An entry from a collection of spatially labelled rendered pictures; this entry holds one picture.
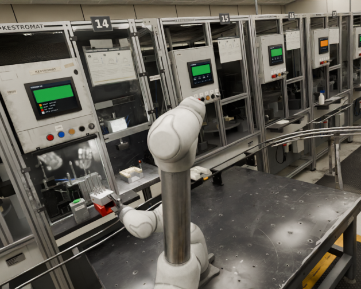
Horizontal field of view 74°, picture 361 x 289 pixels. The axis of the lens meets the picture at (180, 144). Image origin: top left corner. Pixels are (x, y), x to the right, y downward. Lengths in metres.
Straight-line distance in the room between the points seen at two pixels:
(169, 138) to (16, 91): 1.06
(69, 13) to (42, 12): 0.46
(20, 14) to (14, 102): 3.95
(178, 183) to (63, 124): 0.97
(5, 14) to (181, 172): 4.89
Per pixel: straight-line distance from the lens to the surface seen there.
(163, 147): 0.66
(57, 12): 5.52
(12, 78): 1.55
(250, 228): 1.56
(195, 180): 1.85
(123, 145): 1.89
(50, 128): 1.56
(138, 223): 1.12
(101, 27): 1.71
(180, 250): 0.92
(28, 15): 5.42
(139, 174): 1.91
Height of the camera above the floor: 1.61
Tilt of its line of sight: 16 degrees down
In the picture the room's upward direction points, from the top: 11 degrees counter-clockwise
